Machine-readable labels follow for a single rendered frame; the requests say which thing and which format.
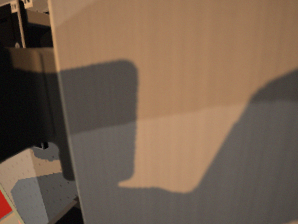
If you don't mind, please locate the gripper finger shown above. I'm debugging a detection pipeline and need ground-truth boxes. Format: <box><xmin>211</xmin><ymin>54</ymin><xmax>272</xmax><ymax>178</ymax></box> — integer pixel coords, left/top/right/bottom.
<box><xmin>0</xmin><ymin>47</ymin><xmax>76</xmax><ymax>181</ymax></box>

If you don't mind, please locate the black rectangular frame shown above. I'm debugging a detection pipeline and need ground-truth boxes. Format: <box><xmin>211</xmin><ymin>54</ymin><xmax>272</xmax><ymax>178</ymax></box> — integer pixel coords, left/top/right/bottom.
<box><xmin>0</xmin><ymin>0</ymin><xmax>54</xmax><ymax>48</ymax></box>

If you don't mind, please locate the small cream label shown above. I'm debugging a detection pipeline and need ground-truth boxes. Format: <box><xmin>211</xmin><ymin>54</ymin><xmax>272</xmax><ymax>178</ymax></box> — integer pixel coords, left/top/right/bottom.
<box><xmin>22</xmin><ymin>0</ymin><xmax>33</xmax><ymax>8</ymax></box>

